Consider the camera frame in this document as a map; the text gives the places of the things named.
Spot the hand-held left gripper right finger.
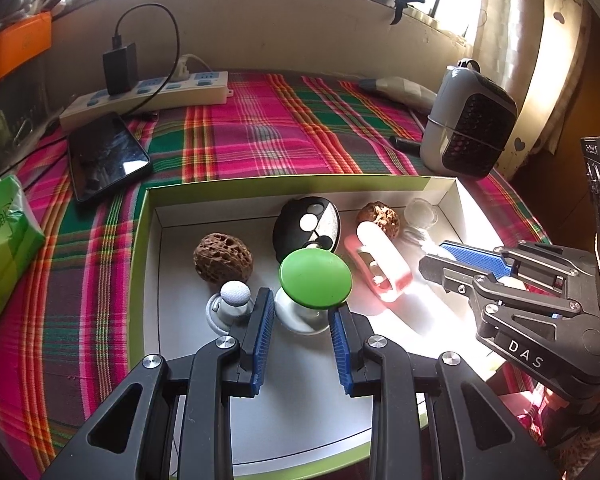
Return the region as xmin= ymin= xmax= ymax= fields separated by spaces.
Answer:
xmin=328 ymin=307 xmax=550 ymax=480

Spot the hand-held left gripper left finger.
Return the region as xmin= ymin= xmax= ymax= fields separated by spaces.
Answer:
xmin=42 ymin=287 xmax=276 ymax=480

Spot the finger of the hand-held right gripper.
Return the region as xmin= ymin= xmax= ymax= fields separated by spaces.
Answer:
xmin=439 ymin=240 xmax=583 ymax=283
xmin=418 ymin=253 xmax=581 ymax=328

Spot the white knob stopper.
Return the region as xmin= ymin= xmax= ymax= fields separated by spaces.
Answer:
xmin=205 ymin=280 xmax=255 ymax=337

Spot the small clear jar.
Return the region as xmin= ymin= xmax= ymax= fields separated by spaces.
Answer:
xmin=404 ymin=198 xmax=438 ymax=228

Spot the green capped white stopper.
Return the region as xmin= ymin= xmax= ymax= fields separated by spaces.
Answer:
xmin=274 ymin=249 xmax=355 ymax=335

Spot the pink cable holder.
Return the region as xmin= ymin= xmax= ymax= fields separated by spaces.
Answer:
xmin=344 ymin=222 xmax=414 ymax=303

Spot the white box with green sides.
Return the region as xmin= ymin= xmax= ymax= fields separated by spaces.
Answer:
xmin=128 ymin=174 xmax=548 ymax=480

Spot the black remote key fob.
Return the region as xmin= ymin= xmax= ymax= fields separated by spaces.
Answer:
xmin=272 ymin=196 xmax=342 ymax=261

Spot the large brown walnut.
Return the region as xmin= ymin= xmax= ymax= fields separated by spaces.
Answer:
xmin=193 ymin=232 xmax=255 ymax=286

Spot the small brown walnut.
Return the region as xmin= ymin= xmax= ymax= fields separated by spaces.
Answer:
xmin=356 ymin=202 xmax=399 ymax=231

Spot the white and black mini heater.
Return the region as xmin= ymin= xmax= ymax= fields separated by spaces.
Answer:
xmin=420 ymin=59 xmax=519 ymax=179

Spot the grey and white tool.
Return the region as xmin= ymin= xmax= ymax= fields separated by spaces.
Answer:
xmin=357 ymin=76 xmax=438 ymax=111

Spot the plaid tablecloth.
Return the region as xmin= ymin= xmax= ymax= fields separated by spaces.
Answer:
xmin=0 ymin=71 xmax=556 ymax=480

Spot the heart print curtain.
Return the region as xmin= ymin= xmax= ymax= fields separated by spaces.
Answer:
xmin=470 ymin=0 xmax=593 ymax=171

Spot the black smartphone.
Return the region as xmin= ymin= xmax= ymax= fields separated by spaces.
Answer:
xmin=68 ymin=112 xmax=153 ymax=203

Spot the black window clip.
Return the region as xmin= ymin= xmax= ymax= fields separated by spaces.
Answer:
xmin=391 ymin=0 xmax=426 ymax=26

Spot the white power strip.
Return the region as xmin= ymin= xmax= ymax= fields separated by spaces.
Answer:
xmin=59 ymin=70 xmax=234 ymax=132

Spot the green tissue pack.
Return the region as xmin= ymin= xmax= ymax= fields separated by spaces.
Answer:
xmin=0 ymin=169 xmax=47 ymax=346

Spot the white plug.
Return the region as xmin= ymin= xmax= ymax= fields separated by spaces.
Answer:
xmin=175 ymin=55 xmax=213 ymax=81

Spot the black charger adapter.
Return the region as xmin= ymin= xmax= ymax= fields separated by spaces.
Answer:
xmin=103 ymin=44 xmax=140 ymax=97

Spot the orange box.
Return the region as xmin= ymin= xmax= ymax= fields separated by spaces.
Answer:
xmin=0 ymin=11 xmax=53 ymax=92

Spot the black charger cable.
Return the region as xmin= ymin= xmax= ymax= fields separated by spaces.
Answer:
xmin=111 ymin=3 xmax=182 ymax=117

